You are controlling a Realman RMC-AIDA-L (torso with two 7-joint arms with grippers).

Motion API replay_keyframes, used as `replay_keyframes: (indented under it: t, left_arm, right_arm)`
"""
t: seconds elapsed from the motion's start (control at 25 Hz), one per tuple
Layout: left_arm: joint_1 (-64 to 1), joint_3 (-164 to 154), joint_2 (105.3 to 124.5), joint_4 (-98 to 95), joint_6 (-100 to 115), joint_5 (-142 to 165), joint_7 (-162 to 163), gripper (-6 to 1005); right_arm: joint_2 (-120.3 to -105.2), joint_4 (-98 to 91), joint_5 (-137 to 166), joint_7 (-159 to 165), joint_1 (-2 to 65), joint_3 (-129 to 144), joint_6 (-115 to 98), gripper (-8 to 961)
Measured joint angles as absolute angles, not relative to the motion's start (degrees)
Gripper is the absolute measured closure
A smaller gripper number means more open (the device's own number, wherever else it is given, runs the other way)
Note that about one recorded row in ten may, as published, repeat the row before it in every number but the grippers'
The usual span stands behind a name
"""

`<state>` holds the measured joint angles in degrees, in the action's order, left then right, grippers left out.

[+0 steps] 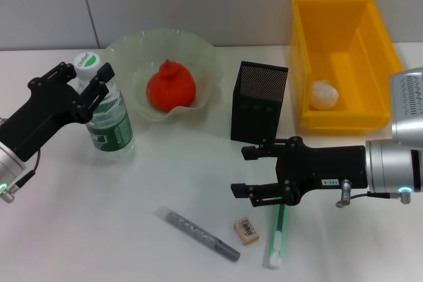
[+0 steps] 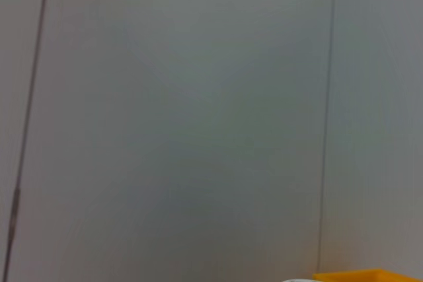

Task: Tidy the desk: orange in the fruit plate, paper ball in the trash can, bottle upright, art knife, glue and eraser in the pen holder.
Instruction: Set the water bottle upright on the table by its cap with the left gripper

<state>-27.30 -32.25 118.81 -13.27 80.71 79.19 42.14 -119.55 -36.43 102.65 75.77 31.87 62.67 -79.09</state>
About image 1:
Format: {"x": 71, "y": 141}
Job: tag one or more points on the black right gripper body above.
{"x": 327, "y": 168}

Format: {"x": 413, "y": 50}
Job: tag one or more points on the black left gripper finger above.
{"x": 53, "y": 74}
{"x": 105, "y": 70}

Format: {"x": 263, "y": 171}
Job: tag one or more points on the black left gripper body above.
{"x": 43, "y": 117}

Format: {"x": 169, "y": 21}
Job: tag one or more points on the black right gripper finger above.
{"x": 264, "y": 193}
{"x": 254, "y": 152}

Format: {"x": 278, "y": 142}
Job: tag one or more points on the clear green-label water bottle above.
{"x": 112, "y": 136}

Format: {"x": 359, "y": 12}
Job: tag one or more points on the white paper ball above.
{"x": 324, "y": 95}

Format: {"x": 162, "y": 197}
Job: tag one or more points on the black mesh pen holder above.
{"x": 257, "y": 110}

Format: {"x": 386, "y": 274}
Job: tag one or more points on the beige eraser with barcode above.
{"x": 246, "y": 232}

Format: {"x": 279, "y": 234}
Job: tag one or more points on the green utility knife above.
{"x": 276, "y": 239}

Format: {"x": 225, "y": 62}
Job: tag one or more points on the grey glitter pen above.
{"x": 198, "y": 234}

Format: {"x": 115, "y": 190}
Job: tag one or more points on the pale green glass fruit bowl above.
{"x": 185, "y": 51}

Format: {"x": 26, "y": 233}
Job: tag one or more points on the yellow plastic bin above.
{"x": 343, "y": 47}

